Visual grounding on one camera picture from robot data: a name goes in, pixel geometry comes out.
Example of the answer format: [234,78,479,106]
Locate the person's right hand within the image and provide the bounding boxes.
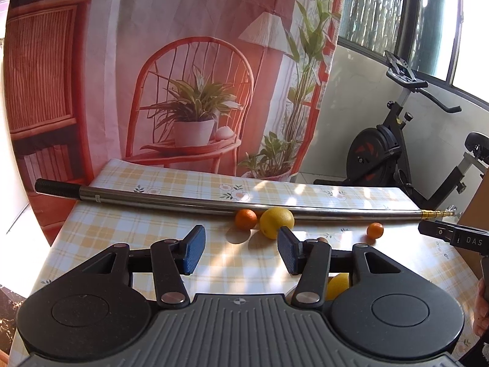
[475,277,489,333]

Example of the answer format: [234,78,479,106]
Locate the black exercise bike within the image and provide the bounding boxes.
[313,50,489,215]

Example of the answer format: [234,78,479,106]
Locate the yellow plaid floral tablecloth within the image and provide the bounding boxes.
[8,158,482,357]

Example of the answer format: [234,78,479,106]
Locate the window with metal frame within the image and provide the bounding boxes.
[338,0,489,102]

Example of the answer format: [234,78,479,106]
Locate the printed room backdrop cloth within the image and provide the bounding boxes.
[2,0,349,246]

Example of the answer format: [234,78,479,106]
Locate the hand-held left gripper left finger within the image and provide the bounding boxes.
[82,225,207,309]

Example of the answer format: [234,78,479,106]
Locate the yellow lemon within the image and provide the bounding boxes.
[260,207,296,240]
[325,273,350,302]

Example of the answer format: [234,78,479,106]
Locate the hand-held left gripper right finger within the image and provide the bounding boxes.
[277,226,402,309]

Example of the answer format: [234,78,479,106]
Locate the brown wooden board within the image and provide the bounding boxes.
[456,170,489,234]

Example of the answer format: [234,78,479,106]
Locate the long metal pole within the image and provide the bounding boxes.
[34,178,457,222]

